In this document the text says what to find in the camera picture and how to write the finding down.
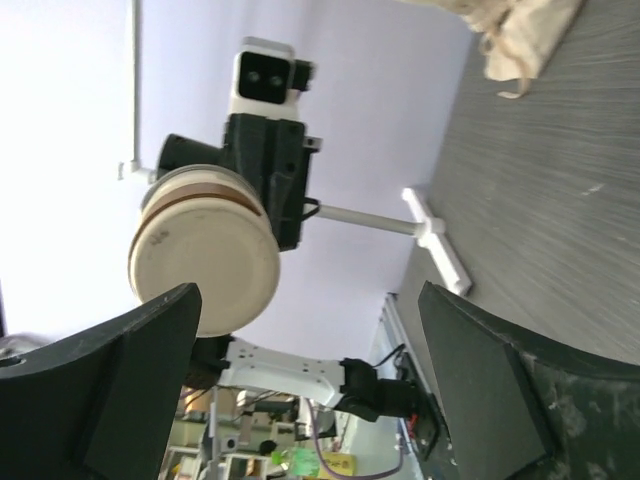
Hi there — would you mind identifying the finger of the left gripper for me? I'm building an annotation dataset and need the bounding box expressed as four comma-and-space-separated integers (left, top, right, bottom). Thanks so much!
156, 134, 223, 180

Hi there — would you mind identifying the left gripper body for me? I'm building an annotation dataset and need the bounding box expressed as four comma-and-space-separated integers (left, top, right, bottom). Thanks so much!
224, 114, 321, 252

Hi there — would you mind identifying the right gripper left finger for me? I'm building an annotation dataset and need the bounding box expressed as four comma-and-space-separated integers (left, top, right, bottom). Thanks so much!
1, 284, 201, 479

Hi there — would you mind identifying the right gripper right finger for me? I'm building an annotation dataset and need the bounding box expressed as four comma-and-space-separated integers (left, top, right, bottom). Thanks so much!
418, 283, 639, 479

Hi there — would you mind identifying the glass with brown liquid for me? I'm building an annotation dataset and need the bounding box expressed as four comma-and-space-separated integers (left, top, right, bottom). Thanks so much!
128, 164, 280, 337

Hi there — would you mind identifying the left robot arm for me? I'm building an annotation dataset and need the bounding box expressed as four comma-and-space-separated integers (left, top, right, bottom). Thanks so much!
129, 114, 422, 422

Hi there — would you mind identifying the white garment rack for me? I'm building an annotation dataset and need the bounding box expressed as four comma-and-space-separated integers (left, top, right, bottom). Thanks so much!
118, 0, 472, 296

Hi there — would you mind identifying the beige cloth garment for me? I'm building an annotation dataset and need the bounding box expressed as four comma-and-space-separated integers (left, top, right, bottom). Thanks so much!
418, 0, 584, 100

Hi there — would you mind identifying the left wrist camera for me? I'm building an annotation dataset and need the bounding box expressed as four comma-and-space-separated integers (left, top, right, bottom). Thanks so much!
228, 36, 316, 121

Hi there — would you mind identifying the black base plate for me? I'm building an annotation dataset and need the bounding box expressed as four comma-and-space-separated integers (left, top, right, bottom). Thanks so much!
393, 344, 450, 462

